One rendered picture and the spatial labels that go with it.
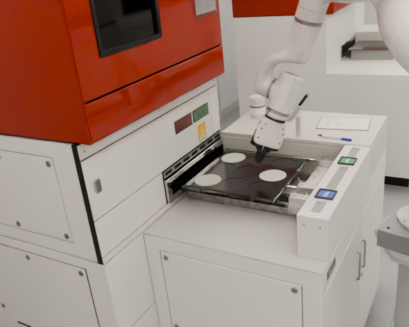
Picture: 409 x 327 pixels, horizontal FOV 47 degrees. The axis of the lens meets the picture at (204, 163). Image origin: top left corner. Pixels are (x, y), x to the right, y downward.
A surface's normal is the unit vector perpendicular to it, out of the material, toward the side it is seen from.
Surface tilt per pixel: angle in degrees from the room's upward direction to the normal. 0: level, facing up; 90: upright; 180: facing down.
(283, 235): 0
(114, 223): 90
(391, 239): 90
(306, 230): 90
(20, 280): 90
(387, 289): 0
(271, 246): 0
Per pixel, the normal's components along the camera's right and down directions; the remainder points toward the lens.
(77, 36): 0.87, 0.11
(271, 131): 0.12, 0.39
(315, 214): -0.10, -0.91
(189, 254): -0.48, 0.40
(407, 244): -0.66, 0.36
